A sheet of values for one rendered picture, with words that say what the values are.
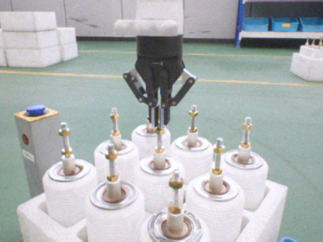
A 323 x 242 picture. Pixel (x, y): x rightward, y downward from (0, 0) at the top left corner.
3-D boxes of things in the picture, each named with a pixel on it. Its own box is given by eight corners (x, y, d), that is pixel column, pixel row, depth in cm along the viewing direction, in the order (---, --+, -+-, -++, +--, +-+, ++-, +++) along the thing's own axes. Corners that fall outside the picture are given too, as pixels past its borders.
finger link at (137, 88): (132, 68, 49) (152, 94, 50) (125, 74, 50) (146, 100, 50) (125, 71, 47) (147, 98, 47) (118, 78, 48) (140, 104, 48)
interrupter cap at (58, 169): (39, 180, 48) (38, 177, 48) (62, 160, 55) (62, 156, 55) (78, 186, 47) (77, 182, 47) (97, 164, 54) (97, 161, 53)
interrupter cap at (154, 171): (184, 161, 55) (184, 158, 54) (170, 181, 48) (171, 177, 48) (149, 153, 58) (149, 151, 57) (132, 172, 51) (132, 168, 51)
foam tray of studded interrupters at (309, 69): (355, 82, 226) (362, 59, 219) (307, 81, 228) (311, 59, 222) (331, 72, 262) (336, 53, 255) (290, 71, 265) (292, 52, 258)
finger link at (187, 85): (190, 76, 43) (166, 100, 46) (198, 83, 43) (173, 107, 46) (194, 72, 46) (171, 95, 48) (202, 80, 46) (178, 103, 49)
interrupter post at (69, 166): (60, 174, 50) (58, 158, 49) (67, 168, 52) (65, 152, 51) (72, 176, 50) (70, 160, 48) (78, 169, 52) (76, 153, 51)
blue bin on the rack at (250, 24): (240, 30, 485) (241, 17, 477) (263, 30, 479) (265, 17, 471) (243, 31, 439) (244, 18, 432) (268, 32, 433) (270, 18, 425)
